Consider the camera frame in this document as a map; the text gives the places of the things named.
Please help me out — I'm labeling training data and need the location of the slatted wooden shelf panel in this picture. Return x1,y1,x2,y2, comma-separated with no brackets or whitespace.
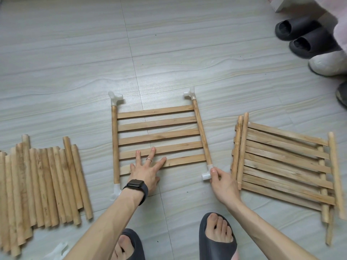
230,112,346,246
111,97,215,185

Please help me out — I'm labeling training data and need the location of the pink ruffled bed skirt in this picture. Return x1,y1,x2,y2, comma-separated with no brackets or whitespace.
314,0,347,52

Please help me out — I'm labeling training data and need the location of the person's right hand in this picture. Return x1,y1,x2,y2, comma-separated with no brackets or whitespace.
210,166,242,206

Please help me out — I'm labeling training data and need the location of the person's black sandal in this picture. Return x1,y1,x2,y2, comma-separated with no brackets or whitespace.
198,212,238,260
115,228,146,260

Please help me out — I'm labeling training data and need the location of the black smartwatch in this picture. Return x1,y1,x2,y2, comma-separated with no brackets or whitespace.
124,179,149,206

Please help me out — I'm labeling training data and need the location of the white bed leg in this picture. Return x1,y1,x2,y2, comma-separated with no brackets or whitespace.
268,0,315,13

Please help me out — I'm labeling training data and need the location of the person's left hand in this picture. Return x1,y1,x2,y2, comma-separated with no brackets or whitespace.
128,147,168,197

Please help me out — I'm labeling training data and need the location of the person's left forearm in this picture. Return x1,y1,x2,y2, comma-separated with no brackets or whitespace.
64,189,144,260

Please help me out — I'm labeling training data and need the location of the pile of white connectors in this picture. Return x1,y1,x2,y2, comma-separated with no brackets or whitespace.
48,242,70,260

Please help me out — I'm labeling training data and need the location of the white shoe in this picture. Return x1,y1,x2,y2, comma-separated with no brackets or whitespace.
309,50,347,77

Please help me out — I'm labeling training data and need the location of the pile of wooden dowels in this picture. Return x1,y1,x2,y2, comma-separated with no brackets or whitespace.
0,134,94,258

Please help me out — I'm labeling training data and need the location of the person's right forearm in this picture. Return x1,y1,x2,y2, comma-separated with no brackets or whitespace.
228,199,318,260

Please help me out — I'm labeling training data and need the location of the dark shoe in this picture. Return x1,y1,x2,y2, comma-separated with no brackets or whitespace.
335,79,347,110

